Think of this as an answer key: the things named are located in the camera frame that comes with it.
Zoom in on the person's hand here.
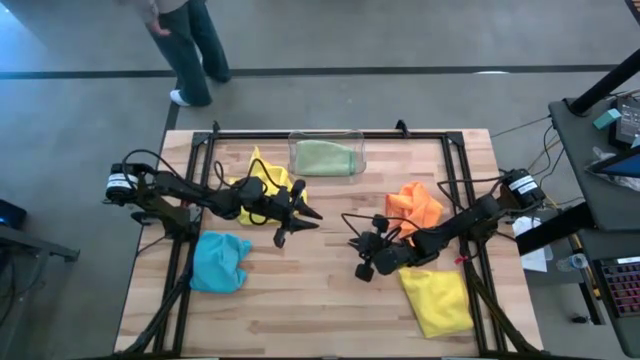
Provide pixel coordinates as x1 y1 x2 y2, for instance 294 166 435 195
148 18 172 38

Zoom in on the grey side table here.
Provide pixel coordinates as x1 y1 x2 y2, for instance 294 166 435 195
547 89 640 232

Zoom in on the dark tablet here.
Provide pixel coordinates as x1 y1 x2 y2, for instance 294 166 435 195
585 144 640 179

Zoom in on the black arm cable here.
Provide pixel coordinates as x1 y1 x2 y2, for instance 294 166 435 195
437 177 504 201
121 147 192 192

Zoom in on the backlit keyboard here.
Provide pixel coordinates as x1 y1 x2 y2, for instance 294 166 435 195
598 256 640 319

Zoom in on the green microfiber towel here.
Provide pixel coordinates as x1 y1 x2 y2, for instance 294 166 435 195
293 139 359 177

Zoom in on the teal box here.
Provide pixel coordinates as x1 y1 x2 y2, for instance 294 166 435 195
593 108 623 131

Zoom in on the white paper sheet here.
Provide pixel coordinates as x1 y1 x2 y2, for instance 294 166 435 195
512 214 555 274

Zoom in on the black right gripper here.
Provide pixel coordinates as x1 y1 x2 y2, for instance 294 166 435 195
348 214 401 282

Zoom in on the blue microfiber towel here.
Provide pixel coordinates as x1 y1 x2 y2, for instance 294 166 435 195
188 230 254 295

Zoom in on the yellow microfiber towel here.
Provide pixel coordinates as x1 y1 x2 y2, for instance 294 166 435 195
227 146 309 227
398 267 475 340

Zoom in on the dark grey desk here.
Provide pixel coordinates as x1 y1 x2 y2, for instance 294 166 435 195
579 228 640 359

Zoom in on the thin black floor cable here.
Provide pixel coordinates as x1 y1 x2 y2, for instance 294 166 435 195
491 114 552 140

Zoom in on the grey metal table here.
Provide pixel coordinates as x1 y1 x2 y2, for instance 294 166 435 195
0 224 81 264

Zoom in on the black pole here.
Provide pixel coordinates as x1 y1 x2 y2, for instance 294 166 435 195
569 48 640 116

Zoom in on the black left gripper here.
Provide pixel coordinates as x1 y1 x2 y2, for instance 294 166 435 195
234 177 324 250

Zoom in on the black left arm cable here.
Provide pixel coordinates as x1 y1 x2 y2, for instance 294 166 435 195
121 147 192 192

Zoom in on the person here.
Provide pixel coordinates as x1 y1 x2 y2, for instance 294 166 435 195
117 0 232 108

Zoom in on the orange microfiber towel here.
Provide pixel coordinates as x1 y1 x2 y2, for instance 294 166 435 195
384 180 445 246

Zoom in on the clear plastic bottle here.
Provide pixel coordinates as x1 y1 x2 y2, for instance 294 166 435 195
556 253 589 273

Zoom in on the clear plastic bag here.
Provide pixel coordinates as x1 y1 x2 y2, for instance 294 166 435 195
592 146 640 192

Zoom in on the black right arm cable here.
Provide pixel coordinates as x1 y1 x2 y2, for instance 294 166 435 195
437 177 504 201

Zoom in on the black device with blue light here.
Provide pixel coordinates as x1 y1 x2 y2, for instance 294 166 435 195
0 198 27 231

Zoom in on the clear plastic bin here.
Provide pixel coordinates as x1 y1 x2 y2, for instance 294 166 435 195
287 128 367 179

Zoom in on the black aluminium frame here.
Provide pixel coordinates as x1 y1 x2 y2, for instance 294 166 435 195
119 130 546 360

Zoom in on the black electronic device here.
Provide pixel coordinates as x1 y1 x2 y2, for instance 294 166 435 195
613 93 640 149

